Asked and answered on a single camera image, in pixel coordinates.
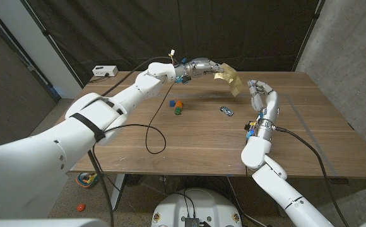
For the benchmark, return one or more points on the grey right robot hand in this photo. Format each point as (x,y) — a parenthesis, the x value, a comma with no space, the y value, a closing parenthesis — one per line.
(271,104)

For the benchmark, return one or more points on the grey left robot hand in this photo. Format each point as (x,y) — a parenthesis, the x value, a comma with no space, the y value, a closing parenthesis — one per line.
(202,67)

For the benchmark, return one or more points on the gold foil envelope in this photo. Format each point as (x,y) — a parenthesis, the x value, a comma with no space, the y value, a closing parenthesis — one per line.
(233,79)

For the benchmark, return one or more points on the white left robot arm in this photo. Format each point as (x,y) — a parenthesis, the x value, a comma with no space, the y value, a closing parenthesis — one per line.
(75,132)

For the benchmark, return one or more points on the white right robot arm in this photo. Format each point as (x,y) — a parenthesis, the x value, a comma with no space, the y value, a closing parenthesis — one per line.
(274,186)

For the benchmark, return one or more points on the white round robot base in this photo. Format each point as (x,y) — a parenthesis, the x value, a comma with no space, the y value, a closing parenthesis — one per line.
(198,205)

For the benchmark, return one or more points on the orange toy carrot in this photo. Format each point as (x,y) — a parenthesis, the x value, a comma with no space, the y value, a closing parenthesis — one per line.
(178,105)

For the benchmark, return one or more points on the small toy car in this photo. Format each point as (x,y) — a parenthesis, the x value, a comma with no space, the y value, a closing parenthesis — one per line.
(226,111)

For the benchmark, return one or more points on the blue block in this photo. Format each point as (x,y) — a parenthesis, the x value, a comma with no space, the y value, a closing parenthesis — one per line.
(172,103)

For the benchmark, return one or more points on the colourful toy vehicle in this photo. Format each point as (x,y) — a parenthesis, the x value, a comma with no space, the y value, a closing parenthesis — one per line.
(86,180)

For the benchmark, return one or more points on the black backdrop curtain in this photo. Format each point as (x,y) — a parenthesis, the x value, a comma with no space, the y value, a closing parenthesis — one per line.
(233,31)

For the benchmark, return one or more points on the white power strip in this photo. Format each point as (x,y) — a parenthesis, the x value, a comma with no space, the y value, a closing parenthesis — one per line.
(105,71)

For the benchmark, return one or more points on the black floor fan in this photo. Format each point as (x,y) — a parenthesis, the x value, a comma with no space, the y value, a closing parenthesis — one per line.
(132,180)

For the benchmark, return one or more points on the black electronics box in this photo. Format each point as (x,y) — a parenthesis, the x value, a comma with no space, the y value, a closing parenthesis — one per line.
(192,222)

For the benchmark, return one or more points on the white table leg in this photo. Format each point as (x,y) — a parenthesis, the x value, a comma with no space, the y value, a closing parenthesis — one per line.
(118,192)

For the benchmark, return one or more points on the small orange disc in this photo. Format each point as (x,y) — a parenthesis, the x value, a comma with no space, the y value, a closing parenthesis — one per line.
(80,207)

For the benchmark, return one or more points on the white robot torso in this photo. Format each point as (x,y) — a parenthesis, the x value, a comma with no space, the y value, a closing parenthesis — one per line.
(44,223)

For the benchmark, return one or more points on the black backdrop frame pole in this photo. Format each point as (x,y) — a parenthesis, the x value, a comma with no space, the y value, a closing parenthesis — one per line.
(44,31)
(309,31)

